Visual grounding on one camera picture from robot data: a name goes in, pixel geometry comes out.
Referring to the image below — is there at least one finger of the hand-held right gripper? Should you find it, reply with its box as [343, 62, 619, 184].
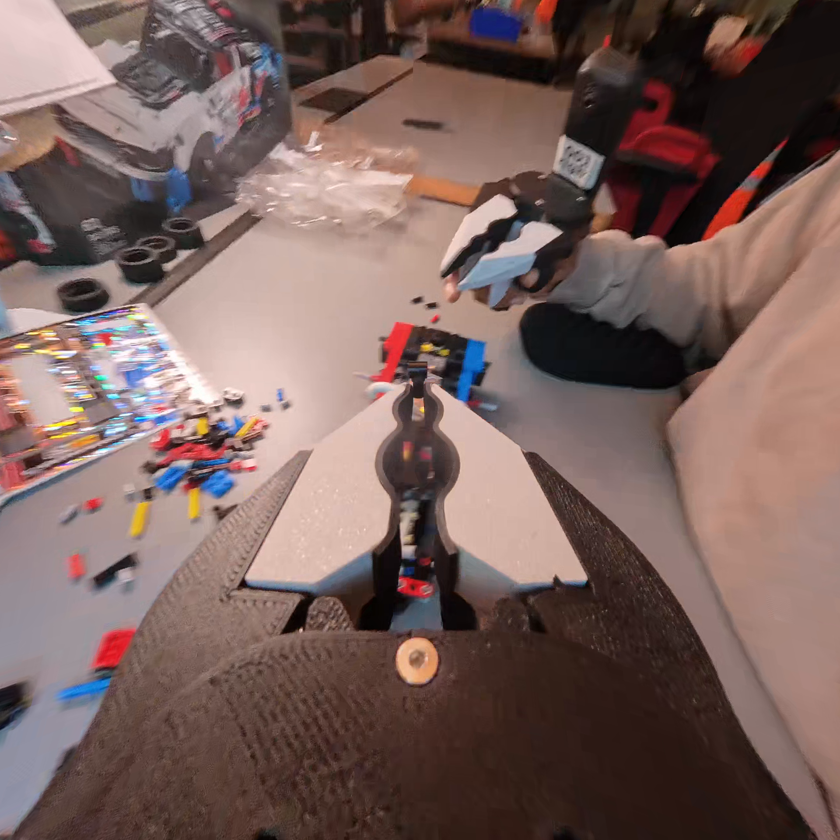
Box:
[440, 193, 521, 278]
[456, 220, 565, 293]

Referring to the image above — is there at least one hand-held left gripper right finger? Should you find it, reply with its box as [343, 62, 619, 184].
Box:
[424, 382, 588, 596]

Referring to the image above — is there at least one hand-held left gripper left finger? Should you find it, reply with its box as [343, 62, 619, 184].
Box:
[244, 382, 417, 593]

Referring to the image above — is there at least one lego car model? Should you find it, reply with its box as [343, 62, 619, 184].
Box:
[357, 322, 501, 599]

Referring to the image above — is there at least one pile of mixed lego pieces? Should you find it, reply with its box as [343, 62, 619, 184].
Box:
[0, 386, 294, 729]

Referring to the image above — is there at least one lego set box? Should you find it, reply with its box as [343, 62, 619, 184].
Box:
[0, 0, 294, 269]

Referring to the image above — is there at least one lego instruction booklet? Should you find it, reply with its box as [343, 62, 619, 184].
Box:
[0, 0, 119, 119]

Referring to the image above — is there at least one person's right hand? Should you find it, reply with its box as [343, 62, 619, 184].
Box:
[442, 238, 589, 314]

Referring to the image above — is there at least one red office chair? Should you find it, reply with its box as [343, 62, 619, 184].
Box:
[602, 79, 721, 238]

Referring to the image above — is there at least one black quilted chair seat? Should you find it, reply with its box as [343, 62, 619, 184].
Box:
[520, 302, 689, 389]

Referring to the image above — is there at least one clear plastic bag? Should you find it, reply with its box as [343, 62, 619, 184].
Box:
[235, 125, 421, 229]

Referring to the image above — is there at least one orange traffic cone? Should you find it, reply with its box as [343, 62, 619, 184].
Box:
[701, 140, 790, 242]

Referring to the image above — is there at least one holographic sticker sheet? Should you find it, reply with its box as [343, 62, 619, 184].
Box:
[0, 303, 225, 509]

